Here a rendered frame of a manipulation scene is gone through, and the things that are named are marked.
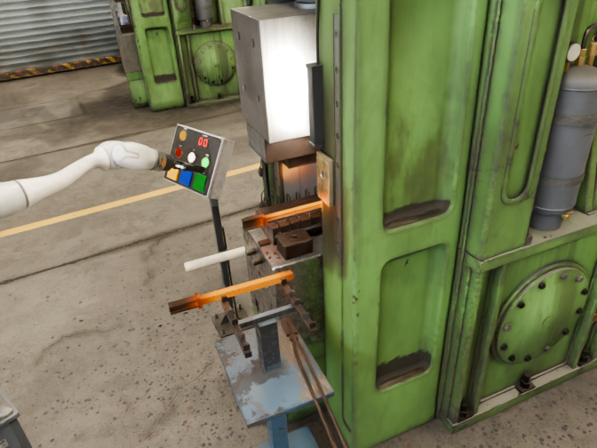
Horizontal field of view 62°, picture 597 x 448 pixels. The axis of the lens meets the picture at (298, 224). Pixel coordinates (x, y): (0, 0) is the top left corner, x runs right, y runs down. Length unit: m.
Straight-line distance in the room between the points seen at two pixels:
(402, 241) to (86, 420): 1.80
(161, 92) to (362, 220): 5.39
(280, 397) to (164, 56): 5.52
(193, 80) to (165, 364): 4.49
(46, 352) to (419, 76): 2.52
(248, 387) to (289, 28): 1.16
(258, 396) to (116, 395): 1.26
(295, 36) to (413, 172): 0.58
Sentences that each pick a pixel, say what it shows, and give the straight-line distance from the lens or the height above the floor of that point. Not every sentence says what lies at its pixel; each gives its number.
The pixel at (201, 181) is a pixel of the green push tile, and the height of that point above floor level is 1.02.
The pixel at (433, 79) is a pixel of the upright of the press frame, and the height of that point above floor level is 1.58.
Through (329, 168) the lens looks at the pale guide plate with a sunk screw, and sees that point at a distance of 1.62.
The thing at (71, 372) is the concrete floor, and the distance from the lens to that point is 3.06.
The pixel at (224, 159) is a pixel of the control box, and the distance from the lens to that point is 2.32.
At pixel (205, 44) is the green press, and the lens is 6.68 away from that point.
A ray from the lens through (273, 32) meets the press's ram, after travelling 1.66.
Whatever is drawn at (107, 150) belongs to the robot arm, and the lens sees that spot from 2.18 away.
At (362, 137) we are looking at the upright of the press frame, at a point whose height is 1.47.
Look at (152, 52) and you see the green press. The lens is 6.71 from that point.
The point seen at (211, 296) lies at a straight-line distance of 1.68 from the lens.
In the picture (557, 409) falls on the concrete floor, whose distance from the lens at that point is 2.78.
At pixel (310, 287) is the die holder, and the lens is 2.00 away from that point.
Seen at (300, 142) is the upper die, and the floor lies 1.32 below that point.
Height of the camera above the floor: 2.02
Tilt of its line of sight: 31 degrees down
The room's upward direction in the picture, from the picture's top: 3 degrees counter-clockwise
